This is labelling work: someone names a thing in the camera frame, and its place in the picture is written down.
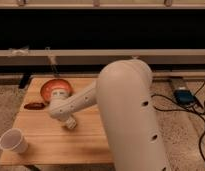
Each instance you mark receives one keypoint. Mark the white rectangular sponge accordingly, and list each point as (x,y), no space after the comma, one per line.
(70,123)

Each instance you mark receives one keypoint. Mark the white paper cup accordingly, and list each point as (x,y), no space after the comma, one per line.
(13,140)

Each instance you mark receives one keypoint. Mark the orange round bowl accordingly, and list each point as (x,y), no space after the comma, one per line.
(53,84)

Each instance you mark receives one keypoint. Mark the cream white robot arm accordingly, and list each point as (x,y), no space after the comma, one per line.
(122,94)

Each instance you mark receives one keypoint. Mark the wooden table board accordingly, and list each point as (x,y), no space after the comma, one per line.
(50,143)

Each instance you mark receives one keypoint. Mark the blue power adapter box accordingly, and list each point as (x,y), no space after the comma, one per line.
(184,97)

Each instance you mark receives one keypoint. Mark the dark red chili pepper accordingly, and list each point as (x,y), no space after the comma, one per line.
(34,106)

